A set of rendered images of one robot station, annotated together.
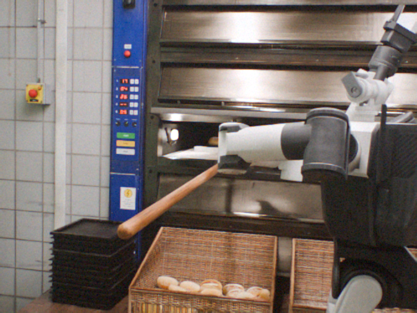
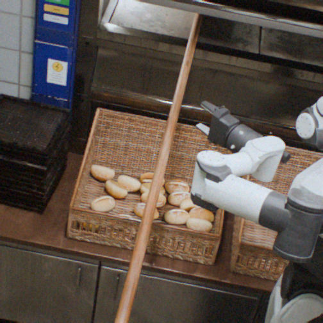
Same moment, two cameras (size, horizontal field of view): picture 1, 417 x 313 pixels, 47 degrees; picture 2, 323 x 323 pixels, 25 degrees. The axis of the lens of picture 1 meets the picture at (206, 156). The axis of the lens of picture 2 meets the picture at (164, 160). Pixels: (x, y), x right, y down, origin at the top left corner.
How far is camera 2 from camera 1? 1.12 m
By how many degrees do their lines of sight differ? 33
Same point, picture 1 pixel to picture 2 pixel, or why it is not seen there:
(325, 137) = (301, 232)
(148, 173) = (84, 45)
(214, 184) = (166, 66)
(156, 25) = not seen: outside the picture
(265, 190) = (228, 83)
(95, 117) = not seen: outside the picture
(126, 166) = (56, 36)
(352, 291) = (298, 306)
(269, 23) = not seen: outside the picture
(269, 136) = (248, 206)
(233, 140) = (212, 193)
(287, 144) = (265, 221)
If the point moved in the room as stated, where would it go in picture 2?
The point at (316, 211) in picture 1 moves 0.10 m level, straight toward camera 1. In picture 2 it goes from (284, 115) to (282, 129)
